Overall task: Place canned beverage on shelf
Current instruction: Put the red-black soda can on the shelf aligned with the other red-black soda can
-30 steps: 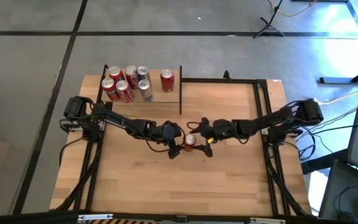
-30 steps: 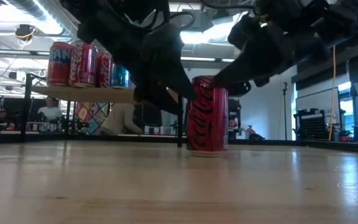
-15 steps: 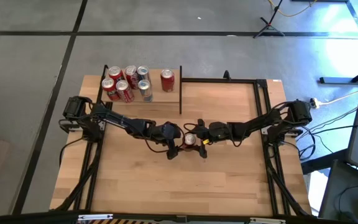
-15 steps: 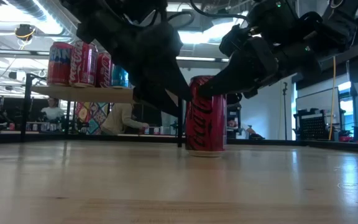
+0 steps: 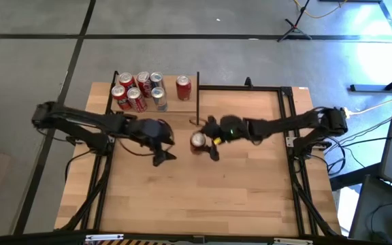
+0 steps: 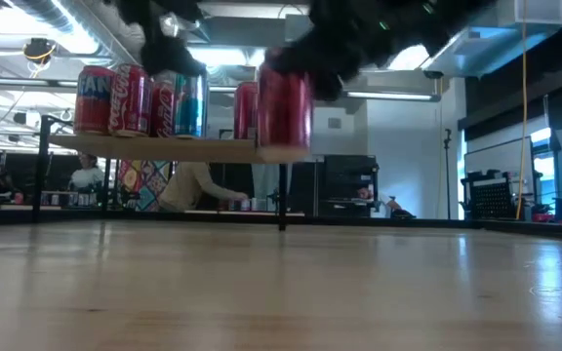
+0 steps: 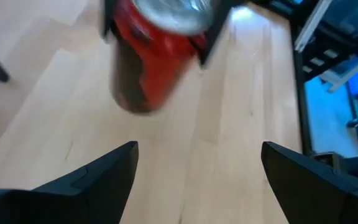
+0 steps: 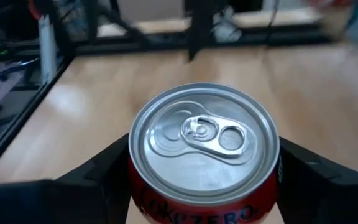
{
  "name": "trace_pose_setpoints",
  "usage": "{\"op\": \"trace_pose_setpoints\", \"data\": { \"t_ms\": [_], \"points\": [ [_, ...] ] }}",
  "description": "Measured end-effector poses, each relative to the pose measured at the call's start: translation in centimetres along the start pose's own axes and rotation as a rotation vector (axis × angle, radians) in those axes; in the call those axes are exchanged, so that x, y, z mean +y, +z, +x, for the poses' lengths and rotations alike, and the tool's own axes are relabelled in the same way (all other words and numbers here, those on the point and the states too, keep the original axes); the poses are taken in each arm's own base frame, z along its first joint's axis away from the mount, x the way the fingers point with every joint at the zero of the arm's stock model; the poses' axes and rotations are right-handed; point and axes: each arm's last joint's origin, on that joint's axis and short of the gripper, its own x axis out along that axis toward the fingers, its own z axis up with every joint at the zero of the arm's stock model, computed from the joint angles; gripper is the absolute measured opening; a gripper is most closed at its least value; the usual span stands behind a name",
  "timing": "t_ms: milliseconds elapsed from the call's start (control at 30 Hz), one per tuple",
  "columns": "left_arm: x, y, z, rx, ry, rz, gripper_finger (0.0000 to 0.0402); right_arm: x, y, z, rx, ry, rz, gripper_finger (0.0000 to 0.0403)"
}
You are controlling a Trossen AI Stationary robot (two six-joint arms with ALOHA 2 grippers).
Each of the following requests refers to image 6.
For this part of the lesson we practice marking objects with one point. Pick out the red can with recycle print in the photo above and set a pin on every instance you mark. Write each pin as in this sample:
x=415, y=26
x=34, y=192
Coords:
x=285, y=112

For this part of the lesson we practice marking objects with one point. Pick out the wooden shelf with black legs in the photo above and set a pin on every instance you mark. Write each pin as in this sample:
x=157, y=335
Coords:
x=164, y=148

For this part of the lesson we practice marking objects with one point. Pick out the black perforated crate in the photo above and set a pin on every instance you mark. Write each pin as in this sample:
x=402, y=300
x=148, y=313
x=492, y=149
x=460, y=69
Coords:
x=488, y=200

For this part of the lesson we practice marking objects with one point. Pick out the black bag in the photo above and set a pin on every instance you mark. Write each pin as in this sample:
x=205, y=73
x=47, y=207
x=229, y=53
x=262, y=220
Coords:
x=404, y=213

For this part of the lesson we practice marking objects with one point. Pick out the silver teal beverage can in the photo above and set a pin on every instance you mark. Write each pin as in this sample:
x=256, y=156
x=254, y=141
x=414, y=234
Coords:
x=190, y=109

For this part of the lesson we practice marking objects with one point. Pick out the small red bin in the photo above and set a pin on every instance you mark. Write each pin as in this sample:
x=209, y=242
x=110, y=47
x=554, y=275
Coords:
x=543, y=217

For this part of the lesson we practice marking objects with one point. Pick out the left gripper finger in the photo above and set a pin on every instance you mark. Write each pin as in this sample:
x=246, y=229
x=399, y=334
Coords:
x=169, y=58

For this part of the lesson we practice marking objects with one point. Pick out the silver ventilation duct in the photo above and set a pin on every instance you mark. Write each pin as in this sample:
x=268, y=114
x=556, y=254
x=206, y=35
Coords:
x=173, y=25

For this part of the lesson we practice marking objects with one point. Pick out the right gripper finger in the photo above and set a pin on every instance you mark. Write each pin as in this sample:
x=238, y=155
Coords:
x=295, y=58
x=330, y=85

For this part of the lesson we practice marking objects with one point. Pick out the person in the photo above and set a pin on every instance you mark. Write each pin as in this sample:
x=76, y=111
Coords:
x=188, y=187
x=87, y=176
x=365, y=193

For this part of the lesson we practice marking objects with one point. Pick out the black tripod stand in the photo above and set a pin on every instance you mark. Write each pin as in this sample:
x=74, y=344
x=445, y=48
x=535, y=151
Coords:
x=447, y=180

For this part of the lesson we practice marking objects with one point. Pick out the fluorescent ceiling light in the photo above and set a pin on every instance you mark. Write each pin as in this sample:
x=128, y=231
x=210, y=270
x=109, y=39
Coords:
x=388, y=95

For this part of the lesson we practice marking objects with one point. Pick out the black shelf cart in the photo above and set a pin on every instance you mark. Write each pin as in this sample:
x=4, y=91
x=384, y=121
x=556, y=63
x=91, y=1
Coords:
x=349, y=175

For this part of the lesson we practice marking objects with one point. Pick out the red Fanta can blue print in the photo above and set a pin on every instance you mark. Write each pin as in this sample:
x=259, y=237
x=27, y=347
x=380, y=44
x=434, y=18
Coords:
x=93, y=105

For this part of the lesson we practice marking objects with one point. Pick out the dark red soda can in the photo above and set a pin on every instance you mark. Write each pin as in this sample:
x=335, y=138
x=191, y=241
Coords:
x=246, y=112

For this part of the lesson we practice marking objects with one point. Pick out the colourful patchwork poster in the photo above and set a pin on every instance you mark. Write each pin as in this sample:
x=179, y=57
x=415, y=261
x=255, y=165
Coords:
x=139, y=183

